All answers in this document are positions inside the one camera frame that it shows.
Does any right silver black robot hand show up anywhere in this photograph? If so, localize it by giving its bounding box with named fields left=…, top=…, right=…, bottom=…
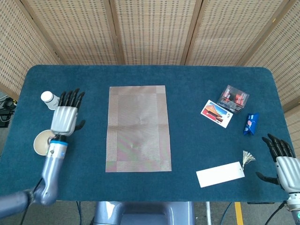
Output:
left=255, top=133, right=300, bottom=194

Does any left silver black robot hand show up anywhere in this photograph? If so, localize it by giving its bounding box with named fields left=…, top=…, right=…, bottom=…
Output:
left=50, top=88, right=86, bottom=136

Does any small white ceramic bowl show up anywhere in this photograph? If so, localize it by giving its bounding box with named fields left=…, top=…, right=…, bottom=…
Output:
left=33, top=129, right=56, bottom=156

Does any woven grey placemat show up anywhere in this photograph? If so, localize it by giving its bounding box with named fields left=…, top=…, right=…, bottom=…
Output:
left=105, top=85, right=172, bottom=173

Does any upturned white paper cup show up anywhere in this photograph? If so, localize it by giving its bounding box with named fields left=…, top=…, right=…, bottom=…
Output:
left=40, top=90, right=61, bottom=111

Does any blue cookie snack packet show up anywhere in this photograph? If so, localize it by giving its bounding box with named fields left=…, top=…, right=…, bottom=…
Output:
left=243, top=112, right=259, bottom=136

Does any white paper tag with tassel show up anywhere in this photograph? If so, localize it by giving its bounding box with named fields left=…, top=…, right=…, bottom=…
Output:
left=196, top=150, right=256, bottom=188

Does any blue carpet table cover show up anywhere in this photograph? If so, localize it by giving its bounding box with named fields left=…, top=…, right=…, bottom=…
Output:
left=0, top=64, right=300, bottom=203

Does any woven bamboo screen panel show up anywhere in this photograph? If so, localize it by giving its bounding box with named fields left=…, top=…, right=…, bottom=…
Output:
left=109, top=0, right=203, bottom=66
left=243, top=0, right=300, bottom=165
left=0, top=0, right=60, bottom=99
left=21, top=0, right=125, bottom=66
left=185, top=0, right=291, bottom=67

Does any clear box with red-black print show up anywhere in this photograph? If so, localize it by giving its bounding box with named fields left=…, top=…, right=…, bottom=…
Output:
left=217, top=84, right=250, bottom=114

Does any postcard with red palace picture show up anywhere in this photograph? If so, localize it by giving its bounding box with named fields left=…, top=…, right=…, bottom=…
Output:
left=200, top=99, right=234, bottom=128

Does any blue-grey robot torso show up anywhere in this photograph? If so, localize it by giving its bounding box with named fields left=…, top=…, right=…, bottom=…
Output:
left=93, top=201, right=195, bottom=225

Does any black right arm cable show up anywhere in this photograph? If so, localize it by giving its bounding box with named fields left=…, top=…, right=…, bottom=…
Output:
left=264, top=201, right=289, bottom=225

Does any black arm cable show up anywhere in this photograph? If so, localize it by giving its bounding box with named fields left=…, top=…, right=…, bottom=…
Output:
left=20, top=178, right=45, bottom=225
left=264, top=201, right=289, bottom=225

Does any black equipment with cables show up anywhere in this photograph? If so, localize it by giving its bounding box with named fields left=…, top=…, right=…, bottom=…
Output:
left=0, top=97, right=17, bottom=128

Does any blue cable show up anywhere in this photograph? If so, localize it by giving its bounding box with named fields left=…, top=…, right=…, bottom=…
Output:
left=76, top=201, right=83, bottom=225
left=222, top=202, right=233, bottom=225

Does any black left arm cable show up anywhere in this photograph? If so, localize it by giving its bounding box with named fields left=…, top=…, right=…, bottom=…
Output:
left=20, top=178, right=45, bottom=225

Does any white metal post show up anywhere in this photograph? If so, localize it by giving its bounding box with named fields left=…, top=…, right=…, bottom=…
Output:
left=205, top=201, right=212, bottom=225

